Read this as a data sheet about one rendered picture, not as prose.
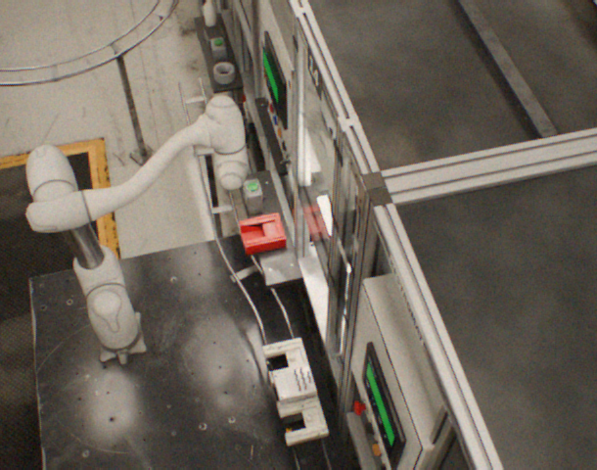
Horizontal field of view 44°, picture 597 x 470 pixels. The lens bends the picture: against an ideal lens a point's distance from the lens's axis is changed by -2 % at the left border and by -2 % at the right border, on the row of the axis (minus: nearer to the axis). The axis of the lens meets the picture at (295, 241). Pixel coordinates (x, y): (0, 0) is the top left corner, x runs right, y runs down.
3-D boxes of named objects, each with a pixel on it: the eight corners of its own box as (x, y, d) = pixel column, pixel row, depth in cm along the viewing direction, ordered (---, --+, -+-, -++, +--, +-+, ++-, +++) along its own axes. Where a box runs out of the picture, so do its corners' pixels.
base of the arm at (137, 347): (101, 372, 280) (98, 366, 275) (95, 322, 292) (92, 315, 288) (149, 361, 282) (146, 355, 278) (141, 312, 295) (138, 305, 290)
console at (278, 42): (256, 91, 268) (250, -17, 230) (333, 77, 272) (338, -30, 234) (285, 178, 244) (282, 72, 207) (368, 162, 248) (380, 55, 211)
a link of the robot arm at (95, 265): (92, 313, 287) (80, 269, 298) (131, 300, 289) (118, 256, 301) (22, 192, 223) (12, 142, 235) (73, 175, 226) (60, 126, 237)
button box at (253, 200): (244, 200, 297) (242, 180, 288) (263, 196, 298) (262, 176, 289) (249, 214, 293) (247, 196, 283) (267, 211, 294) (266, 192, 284)
